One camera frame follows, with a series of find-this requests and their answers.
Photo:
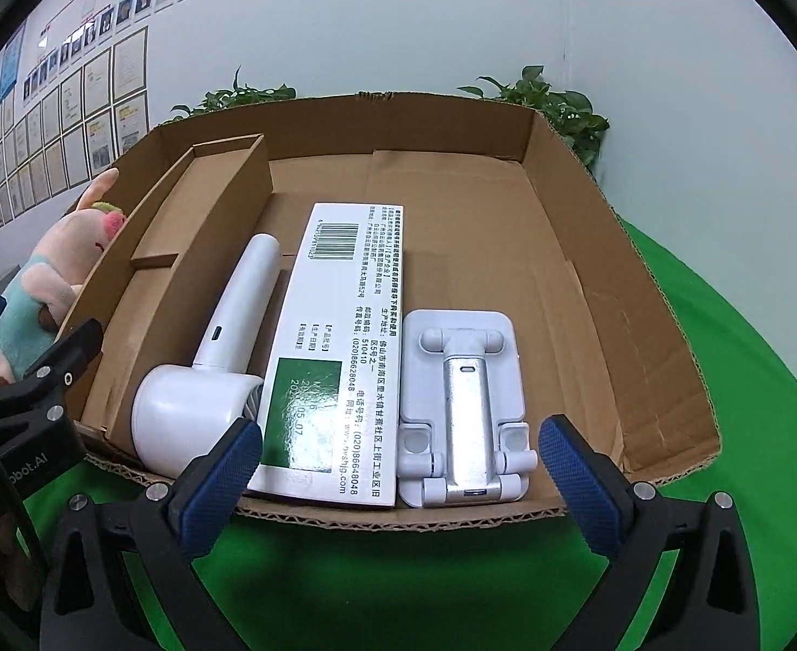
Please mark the pink pig plush toy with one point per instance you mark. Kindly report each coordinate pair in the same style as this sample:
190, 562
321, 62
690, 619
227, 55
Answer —
52, 264

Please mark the white folding phone stand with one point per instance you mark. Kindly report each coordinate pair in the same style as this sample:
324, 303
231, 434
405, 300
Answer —
469, 407

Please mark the white hair dryer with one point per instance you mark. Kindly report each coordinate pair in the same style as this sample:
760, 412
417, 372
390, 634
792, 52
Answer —
235, 298

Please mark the cardboard divider insert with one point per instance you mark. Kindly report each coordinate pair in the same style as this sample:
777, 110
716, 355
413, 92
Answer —
188, 217

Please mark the wall of framed certificates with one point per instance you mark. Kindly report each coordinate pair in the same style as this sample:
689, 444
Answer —
66, 122

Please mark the white and green carton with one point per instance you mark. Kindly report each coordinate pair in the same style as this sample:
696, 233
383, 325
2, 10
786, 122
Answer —
364, 325

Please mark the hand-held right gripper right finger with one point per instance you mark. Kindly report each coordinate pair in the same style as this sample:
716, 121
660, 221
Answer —
585, 481

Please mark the green potted plant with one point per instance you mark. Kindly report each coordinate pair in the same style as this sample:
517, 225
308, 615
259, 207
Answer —
235, 98
561, 115

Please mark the green cloth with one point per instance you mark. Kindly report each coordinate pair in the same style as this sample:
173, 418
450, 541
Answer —
744, 352

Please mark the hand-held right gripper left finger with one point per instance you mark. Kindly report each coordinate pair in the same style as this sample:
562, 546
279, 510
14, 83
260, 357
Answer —
222, 481

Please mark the large cardboard box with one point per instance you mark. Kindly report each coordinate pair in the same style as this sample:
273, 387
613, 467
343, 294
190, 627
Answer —
507, 230

